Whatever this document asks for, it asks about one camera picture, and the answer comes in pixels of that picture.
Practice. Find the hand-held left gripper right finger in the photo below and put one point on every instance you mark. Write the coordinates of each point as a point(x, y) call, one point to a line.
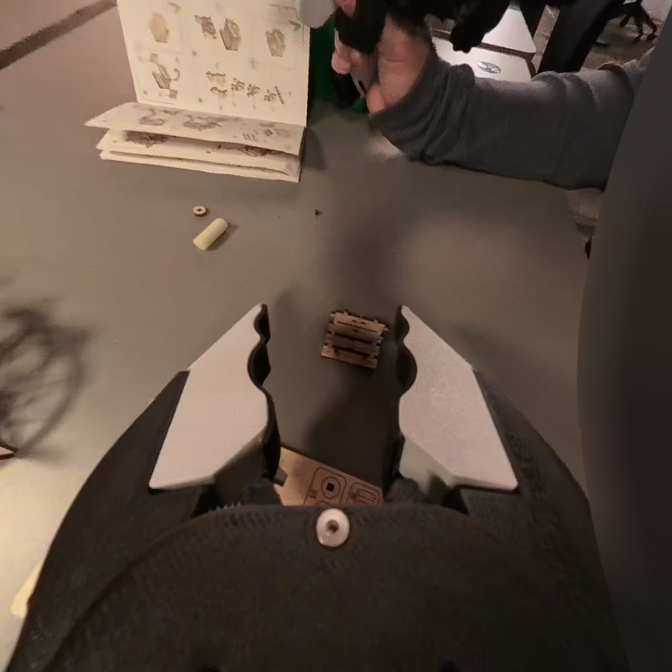
point(456, 414)

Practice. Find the laser-cut wooden parts sheet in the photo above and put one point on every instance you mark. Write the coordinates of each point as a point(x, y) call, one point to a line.
point(315, 472)

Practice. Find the small slatted wooden assembly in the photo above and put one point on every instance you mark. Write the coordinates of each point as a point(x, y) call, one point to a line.
point(353, 338)

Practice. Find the white box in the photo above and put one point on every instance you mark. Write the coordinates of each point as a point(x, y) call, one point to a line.
point(506, 63)

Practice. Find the black office chair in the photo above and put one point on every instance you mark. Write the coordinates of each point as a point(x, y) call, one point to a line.
point(638, 18)

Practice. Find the small pale cylinder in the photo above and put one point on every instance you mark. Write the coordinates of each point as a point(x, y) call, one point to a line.
point(211, 234)

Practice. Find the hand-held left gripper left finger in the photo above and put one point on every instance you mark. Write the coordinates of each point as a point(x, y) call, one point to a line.
point(210, 409)

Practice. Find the person's right forearm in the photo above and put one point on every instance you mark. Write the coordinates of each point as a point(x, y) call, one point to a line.
point(498, 120)

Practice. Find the white instruction booklet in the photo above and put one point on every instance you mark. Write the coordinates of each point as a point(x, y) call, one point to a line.
point(220, 68)

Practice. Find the person's right hand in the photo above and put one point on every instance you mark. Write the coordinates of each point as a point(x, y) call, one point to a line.
point(404, 63)

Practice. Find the green object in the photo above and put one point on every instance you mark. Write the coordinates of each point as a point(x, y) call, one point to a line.
point(321, 63)

